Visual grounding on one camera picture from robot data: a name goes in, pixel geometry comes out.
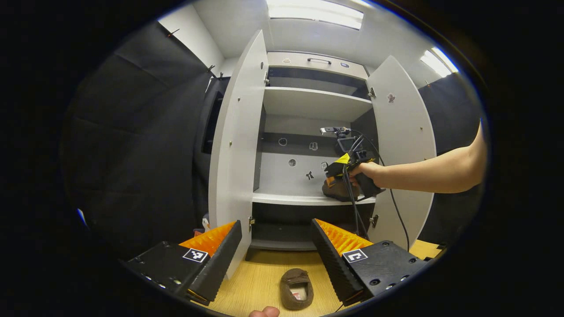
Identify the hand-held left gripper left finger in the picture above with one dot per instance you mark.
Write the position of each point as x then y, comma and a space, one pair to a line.
220, 264

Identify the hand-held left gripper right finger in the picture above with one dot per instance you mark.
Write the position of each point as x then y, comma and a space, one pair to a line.
335, 264

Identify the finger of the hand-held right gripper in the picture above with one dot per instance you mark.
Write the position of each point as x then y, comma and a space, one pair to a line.
335, 171

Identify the brown fuzzy shoe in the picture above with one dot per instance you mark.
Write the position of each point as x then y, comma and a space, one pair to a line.
337, 193
291, 279

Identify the white shoe cabinet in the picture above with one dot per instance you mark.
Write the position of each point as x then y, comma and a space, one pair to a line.
317, 103

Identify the white shoe cabinet door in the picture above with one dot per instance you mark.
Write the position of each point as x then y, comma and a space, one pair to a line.
235, 167
405, 127

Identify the penguin plush toy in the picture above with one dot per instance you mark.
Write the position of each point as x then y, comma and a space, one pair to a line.
205, 223

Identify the black backdrop cloth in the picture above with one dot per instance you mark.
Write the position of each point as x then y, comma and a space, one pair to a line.
454, 110
132, 145

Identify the small ceiling light panel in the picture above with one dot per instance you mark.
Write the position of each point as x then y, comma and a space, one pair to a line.
436, 61

